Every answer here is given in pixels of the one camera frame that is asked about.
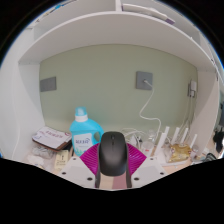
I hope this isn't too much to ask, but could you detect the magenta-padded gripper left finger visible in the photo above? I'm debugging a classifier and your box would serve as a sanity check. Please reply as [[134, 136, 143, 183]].
[[58, 142, 102, 189]]

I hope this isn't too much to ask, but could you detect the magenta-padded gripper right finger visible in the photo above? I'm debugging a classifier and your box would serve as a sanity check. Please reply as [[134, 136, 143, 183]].
[[125, 142, 168, 189]]

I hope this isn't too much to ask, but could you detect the black computer mouse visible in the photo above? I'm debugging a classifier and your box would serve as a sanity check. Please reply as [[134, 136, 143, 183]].
[[98, 131, 129, 177]]

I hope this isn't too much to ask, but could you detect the pale yellow box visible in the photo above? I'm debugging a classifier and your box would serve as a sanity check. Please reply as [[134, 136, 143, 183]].
[[54, 149, 70, 171]]

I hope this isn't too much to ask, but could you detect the white router with antennas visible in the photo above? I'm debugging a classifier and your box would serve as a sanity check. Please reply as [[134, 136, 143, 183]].
[[154, 125, 199, 167]]

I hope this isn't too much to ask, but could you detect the clear plastic bottle red label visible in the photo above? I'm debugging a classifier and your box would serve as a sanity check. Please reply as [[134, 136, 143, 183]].
[[141, 129, 158, 158]]

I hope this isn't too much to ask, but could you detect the gold snack bag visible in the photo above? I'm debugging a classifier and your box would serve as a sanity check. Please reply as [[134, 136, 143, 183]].
[[169, 143, 192, 163]]

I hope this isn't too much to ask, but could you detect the blue detergent bottle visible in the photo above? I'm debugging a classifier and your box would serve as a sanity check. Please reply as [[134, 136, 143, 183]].
[[69, 106, 105, 158]]

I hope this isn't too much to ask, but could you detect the grey clear plastic bag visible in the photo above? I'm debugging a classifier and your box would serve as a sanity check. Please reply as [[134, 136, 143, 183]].
[[31, 145, 56, 159]]

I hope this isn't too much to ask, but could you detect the white crumpled packet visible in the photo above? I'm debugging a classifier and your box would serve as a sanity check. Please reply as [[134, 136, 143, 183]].
[[28, 154, 45, 166]]

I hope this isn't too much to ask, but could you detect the white shelf unit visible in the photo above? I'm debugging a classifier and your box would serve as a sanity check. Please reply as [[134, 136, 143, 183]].
[[0, 0, 224, 161]]

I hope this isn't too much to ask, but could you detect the coiled white cable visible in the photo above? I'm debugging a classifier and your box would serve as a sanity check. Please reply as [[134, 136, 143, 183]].
[[119, 128, 148, 148]]

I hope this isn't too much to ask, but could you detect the white wall socket cable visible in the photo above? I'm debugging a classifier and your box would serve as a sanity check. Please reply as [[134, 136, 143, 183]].
[[139, 79, 158, 133]]

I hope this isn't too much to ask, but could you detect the grey wall socket plate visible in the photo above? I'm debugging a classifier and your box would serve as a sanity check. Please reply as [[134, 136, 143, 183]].
[[135, 70, 154, 91]]

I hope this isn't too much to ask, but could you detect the grey blank wall plate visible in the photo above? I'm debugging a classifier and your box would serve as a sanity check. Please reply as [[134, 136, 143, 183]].
[[39, 76, 57, 93]]

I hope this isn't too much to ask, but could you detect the white wall adapter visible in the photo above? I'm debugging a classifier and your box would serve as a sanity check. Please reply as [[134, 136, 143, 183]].
[[188, 79, 198, 98]]

